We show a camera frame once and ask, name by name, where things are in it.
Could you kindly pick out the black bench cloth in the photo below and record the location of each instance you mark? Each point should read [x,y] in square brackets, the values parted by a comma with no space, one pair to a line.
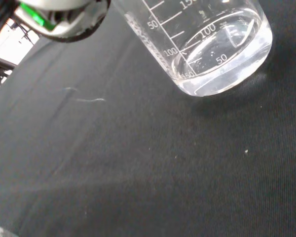
[138,160]

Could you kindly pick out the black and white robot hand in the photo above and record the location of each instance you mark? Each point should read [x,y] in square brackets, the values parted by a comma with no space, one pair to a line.
[64,19]

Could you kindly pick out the black tripod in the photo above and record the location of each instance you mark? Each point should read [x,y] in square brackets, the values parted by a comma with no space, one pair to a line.
[0,67]

